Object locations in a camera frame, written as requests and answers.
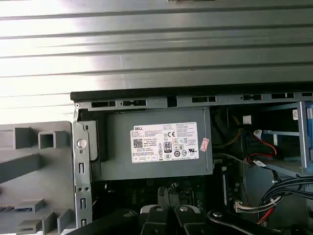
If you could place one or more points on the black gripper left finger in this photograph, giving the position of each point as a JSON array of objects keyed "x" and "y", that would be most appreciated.
[{"x": 156, "y": 222}]

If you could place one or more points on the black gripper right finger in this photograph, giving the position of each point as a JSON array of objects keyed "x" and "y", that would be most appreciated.
[{"x": 185, "y": 220}]

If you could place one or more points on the green motherboard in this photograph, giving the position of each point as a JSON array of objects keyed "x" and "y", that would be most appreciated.
[{"x": 137, "y": 193}]

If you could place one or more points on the white board power connector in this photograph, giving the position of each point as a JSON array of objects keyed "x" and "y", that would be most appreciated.
[{"x": 238, "y": 205}]

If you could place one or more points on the grey power supply unit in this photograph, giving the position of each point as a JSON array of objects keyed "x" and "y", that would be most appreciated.
[{"x": 117, "y": 151}]

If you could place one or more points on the black PC case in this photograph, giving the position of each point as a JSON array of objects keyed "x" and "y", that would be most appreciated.
[{"x": 80, "y": 159}]

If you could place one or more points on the grey parts rack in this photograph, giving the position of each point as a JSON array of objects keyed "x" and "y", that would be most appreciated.
[{"x": 49, "y": 171}]

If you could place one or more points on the tall grey metal drive cage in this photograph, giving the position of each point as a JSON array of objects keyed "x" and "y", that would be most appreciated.
[{"x": 302, "y": 137}]

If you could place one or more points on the blue plastic drive carrier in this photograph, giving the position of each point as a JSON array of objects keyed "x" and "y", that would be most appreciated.
[{"x": 310, "y": 137}]

